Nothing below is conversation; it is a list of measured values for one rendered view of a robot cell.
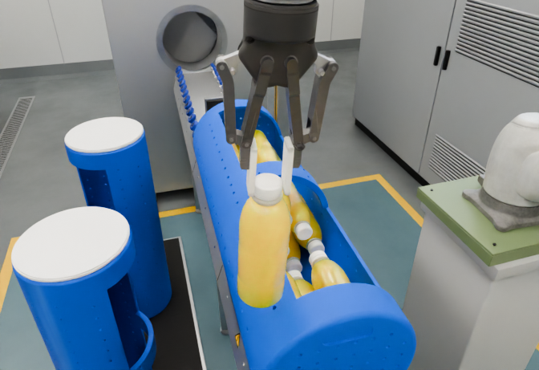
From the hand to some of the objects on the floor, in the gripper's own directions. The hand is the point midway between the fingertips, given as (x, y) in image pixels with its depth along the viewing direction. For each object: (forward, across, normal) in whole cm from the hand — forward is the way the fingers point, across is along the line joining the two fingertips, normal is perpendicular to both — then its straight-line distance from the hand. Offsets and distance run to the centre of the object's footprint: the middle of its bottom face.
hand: (269, 167), depth 53 cm
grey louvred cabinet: (+144, -170, -198) cm, 298 cm away
